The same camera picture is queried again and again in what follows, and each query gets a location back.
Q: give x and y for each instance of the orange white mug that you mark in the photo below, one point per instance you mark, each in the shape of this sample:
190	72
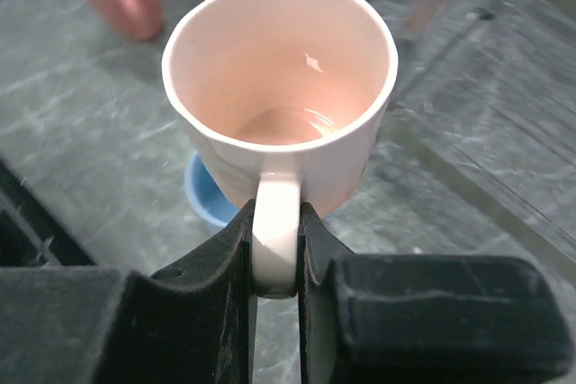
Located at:
282	100

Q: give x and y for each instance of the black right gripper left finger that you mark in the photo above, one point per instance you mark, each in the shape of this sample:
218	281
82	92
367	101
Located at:
190	322

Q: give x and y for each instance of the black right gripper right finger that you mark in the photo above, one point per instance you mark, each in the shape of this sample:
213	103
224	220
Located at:
367	318

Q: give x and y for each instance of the blue mug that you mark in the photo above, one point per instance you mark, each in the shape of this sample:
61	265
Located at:
206	198

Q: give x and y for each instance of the metal two-tier dish rack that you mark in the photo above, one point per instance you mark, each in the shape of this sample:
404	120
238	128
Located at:
487	104

